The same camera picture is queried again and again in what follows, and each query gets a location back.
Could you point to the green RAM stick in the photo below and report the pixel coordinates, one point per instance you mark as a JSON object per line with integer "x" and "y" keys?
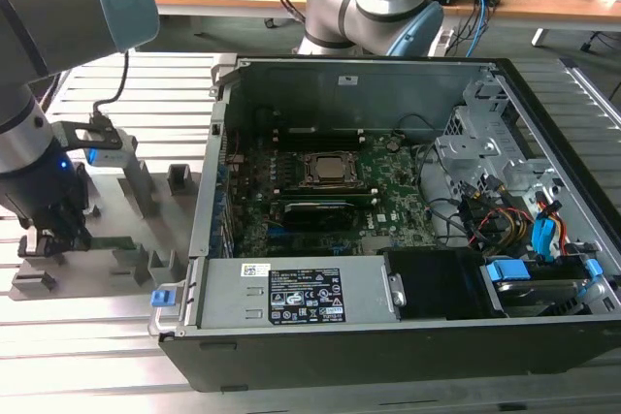
{"x": 114, "y": 243}

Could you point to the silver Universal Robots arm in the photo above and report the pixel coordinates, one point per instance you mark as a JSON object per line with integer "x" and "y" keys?
{"x": 48, "y": 21}

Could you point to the grey parts rack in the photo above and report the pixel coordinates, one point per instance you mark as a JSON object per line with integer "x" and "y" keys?
{"x": 160, "y": 220}

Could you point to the blue case latch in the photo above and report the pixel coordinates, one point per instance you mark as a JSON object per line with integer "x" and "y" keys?
{"x": 162, "y": 298}

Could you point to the grey power supply with label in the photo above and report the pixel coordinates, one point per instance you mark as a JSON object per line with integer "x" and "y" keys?
{"x": 228, "y": 293}

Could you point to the black graphics card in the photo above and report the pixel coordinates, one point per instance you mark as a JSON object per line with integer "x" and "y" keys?
{"x": 317, "y": 217}

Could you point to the silver CPU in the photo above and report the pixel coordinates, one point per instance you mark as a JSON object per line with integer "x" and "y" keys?
{"x": 336, "y": 167}

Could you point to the black open PC case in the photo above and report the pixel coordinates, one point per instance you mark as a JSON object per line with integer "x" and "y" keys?
{"x": 339, "y": 360}

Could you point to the silver coin battery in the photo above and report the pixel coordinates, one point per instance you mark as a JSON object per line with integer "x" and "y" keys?
{"x": 393, "y": 144}

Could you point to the green motherboard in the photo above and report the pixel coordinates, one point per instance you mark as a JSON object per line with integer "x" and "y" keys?
{"x": 398, "y": 181}

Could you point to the black fan shroud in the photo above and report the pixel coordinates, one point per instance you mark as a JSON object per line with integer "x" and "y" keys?
{"x": 436, "y": 283}

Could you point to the white power strip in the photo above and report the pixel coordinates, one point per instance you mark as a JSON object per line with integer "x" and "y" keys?
{"x": 441, "y": 41}

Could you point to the grey metal drive cage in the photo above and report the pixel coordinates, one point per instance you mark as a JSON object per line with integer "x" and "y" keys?
{"x": 470, "y": 152}

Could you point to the hard disk in blue carrier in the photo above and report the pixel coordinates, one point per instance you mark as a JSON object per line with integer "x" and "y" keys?
{"x": 507, "y": 272}

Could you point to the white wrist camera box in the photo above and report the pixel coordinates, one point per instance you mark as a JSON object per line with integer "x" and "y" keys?
{"x": 114, "y": 152}

